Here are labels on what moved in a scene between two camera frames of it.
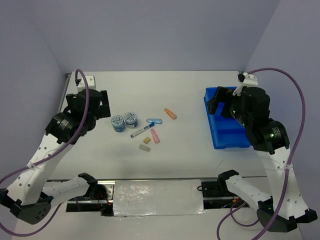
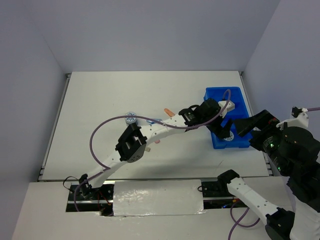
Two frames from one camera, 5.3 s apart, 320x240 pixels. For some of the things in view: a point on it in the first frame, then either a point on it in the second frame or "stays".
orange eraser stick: x=171 y=114 stays
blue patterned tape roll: x=130 y=118 stays
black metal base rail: x=213 y=197 stays
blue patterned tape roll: x=118 y=123 → x=230 y=138
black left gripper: x=104 y=110 → x=220 y=132
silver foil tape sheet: x=150 y=198 stays
